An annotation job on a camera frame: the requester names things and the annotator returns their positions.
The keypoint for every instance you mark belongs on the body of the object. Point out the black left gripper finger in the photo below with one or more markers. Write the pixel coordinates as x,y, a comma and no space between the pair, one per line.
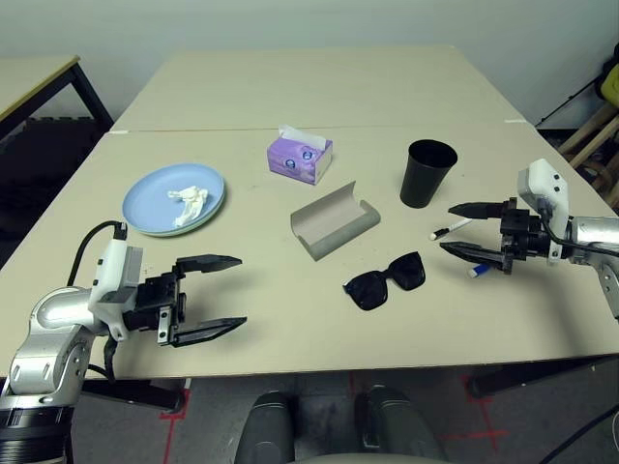
208,331
213,263

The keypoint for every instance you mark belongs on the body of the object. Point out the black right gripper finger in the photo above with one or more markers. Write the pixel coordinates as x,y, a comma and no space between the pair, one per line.
479,210
476,253

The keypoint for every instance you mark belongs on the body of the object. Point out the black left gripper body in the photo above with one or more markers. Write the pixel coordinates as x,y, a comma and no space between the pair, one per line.
157,304

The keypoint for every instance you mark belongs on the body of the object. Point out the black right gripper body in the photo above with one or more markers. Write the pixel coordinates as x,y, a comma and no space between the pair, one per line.
522,237

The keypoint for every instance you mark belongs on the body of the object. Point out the white tissue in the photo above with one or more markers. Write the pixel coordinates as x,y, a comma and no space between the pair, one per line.
191,195

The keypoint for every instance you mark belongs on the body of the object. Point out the blue plastic plate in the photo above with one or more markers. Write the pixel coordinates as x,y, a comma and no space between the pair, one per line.
150,203

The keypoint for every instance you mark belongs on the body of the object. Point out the black sunglasses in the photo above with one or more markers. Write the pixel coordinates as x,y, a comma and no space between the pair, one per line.
370,292

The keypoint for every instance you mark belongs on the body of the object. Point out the grey glasses case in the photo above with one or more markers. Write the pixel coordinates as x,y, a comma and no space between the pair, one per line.
329,224

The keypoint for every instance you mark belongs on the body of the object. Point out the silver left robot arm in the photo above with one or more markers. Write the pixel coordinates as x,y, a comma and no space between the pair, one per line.
53,338

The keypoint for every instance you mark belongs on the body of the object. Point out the white marker blue cap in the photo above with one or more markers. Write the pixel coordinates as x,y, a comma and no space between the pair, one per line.
479,271

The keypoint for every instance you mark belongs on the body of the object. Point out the white marker black cap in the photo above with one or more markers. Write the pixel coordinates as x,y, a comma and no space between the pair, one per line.
454,228

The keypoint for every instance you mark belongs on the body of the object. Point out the black plastic cup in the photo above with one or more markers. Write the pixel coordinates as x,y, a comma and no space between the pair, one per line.
425,179

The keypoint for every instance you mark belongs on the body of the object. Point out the grey robot left leg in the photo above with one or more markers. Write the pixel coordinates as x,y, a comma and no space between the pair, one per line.
266,425

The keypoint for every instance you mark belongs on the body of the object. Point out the grey robot leg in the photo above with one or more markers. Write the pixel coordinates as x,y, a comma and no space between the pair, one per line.
266,425
396,425

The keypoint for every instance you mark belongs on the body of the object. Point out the purple tissue pack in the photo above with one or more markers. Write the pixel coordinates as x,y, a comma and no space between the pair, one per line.
295,157

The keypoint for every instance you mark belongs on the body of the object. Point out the black tripod rod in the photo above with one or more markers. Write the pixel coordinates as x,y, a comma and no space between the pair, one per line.
570,101

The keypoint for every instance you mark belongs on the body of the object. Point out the black foam floor mat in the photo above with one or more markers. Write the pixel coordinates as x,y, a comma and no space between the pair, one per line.
43,169

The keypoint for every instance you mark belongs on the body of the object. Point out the yellow round object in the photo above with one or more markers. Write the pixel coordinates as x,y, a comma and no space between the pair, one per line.
610,79

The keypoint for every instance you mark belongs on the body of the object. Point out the grey robot right leg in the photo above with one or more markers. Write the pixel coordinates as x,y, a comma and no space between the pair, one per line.
396,425

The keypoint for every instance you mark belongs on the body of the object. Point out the side table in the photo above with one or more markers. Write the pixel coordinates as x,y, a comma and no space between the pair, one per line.
29,77

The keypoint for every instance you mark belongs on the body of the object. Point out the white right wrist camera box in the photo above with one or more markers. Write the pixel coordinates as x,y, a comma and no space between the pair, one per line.
544,188

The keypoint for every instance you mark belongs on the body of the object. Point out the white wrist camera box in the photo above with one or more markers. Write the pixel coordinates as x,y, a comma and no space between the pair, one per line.
113,270
544,188

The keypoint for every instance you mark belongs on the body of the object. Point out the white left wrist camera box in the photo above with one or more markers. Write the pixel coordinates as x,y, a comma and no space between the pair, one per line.
113,270

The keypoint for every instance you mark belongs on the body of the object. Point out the wooden chair frame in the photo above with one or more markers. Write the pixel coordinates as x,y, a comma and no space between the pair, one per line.
592,140

